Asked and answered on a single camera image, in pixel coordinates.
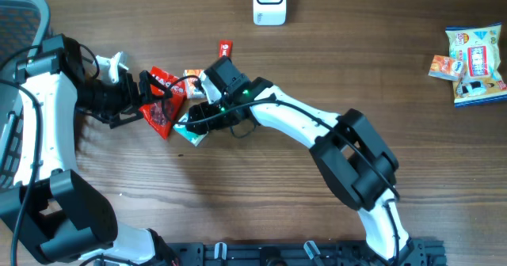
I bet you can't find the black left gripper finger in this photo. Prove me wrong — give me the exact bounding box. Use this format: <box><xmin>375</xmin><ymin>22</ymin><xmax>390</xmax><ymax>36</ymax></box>
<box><xmin>138</xmin><ymin>70</ymin><xmax>173</xmax><ymax>107</ymax></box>
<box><xmin>109</xmin><ymin>111</ymin><xmax>143</xmax><ymax>129</ymax></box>

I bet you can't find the teal Kleenex tissue pack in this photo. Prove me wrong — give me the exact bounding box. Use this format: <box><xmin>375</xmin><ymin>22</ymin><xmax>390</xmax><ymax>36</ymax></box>
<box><xmin>173</xmin><ymin>124</ymin><xmax>208</xmax><ymax>146</ymax></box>

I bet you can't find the red coffee stick sachet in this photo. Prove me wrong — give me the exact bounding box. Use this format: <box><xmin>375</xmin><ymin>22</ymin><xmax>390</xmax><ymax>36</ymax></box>
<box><xmin>219</xmin><ymin>40</ymin><xmax>233</xmax><ymax>58</ymax></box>

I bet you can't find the orange small carton box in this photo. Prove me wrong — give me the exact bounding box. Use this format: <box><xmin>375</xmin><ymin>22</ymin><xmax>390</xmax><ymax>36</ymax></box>
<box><xmin>428</xmin><ymin>55</ymin><xmax>465</xmax><ymax>82</ymax></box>

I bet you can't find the yellow white snack bag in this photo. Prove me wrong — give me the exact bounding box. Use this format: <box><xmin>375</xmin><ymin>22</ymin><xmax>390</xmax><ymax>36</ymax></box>
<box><xmin>445</xmin><ymin>22</ymin><xmax>506</xmax><ymax>108</ymax></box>

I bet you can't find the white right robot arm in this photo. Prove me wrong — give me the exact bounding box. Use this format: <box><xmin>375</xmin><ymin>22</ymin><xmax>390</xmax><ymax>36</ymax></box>
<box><xmin>188</xmin><ymin>56</ymin><xmax>410</xmax><ymax>265</ymax></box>

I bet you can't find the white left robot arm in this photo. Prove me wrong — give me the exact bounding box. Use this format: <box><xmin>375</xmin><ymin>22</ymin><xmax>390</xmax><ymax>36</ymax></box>
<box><xmin>1</xmin><ymin>35</ymin><xmax>180</xmax><ymax>265</ymax></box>

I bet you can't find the white barcode scanner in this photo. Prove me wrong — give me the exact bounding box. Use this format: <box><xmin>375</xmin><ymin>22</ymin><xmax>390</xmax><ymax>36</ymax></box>
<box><xmin>253</xmin><ymin>0</ymin><xmax>287</xmax><ymax>26</ymax></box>

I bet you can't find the red Hacks candy bag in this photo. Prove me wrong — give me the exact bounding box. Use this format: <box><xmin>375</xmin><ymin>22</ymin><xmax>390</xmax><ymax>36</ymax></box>
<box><xmin>139</xmin><ymin>66</ymin><xmax>186</xmax><ymax>139</ymax></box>

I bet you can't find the grey plastic shopping basket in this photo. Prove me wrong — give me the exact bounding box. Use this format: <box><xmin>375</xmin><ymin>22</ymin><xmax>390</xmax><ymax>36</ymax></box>
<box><xmin>1</xmin><ymin>0</ymin><xmax>51</xmax><ymax>191</ymax></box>

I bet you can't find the black aluminium mounting rail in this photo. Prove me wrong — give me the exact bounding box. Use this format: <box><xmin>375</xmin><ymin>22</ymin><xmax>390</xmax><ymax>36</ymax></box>
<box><xmin>170</xmin><ymin>238</ymin><xmax>448</xmax><ymax>266</ymax></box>

